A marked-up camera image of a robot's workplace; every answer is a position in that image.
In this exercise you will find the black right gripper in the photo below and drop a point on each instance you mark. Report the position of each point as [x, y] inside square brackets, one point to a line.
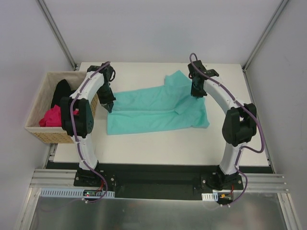
[198, 93]

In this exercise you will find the black t shirt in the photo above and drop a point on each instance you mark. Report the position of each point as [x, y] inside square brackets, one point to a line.
[62, 89]

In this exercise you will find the right white cable duct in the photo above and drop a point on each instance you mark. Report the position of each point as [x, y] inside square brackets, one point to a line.
[216, 196]

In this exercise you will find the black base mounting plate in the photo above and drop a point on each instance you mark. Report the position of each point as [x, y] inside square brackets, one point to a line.
[174, 182]

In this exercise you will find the left white cable duct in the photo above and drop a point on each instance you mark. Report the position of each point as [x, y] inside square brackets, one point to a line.
[75, 193]

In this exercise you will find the pink t shirt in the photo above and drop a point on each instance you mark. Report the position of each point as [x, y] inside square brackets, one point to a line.
[52, 118]

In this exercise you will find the right rear aluminium post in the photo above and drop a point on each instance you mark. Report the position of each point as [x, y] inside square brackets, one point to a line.
[266, 32]

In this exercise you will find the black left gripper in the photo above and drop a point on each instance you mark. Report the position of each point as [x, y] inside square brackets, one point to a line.
[107, 100]

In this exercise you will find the white cable duct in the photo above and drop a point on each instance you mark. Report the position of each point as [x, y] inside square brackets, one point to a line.
[75, 193]
[216, 196]

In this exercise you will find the aluminium front frame rail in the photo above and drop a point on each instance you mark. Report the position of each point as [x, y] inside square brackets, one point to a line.
[257, 179]

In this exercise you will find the aluminium post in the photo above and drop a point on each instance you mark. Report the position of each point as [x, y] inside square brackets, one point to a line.
[57, 34]
[266, 32]

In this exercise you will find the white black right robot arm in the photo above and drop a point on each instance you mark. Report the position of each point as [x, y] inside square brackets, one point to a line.
[238, 128]

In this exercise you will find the left rear aluminium post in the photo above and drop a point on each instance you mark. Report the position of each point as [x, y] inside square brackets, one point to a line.
[57, 34]

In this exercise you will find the teal t shirt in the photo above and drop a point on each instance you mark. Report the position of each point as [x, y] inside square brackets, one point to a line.
[162, 108]

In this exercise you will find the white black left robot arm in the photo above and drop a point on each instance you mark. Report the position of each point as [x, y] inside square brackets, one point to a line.
[78, 121]

